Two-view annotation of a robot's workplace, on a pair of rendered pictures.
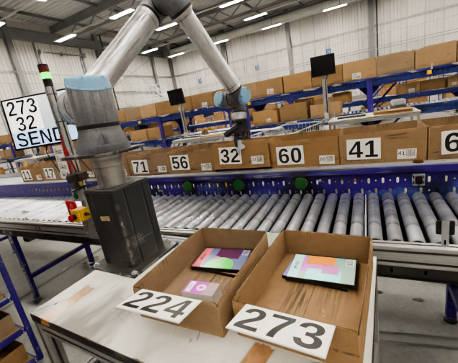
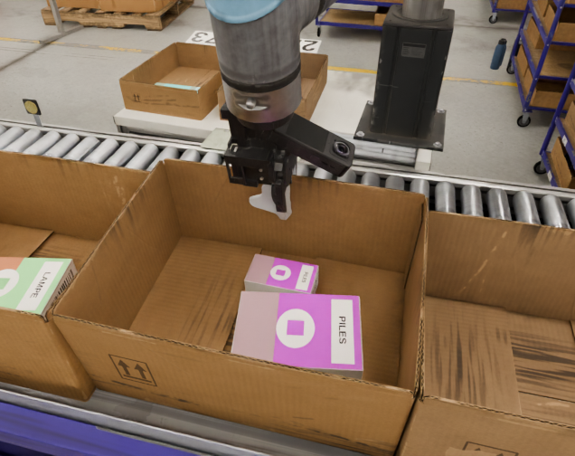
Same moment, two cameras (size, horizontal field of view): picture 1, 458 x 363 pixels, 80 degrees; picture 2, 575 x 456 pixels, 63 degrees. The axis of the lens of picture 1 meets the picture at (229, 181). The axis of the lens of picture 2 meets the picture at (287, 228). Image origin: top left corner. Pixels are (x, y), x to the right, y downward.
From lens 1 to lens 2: 2.29 m
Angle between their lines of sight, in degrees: 124
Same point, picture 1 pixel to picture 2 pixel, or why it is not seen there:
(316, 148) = (19, 179)
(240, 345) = not seen: hidden behind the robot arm
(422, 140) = not seen: outside the picture
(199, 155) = (494, 243)
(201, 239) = (305, 112)
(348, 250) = (140, 98)
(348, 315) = (171, 80)
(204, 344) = not seen: hidden behind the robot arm
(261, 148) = (195, 189)
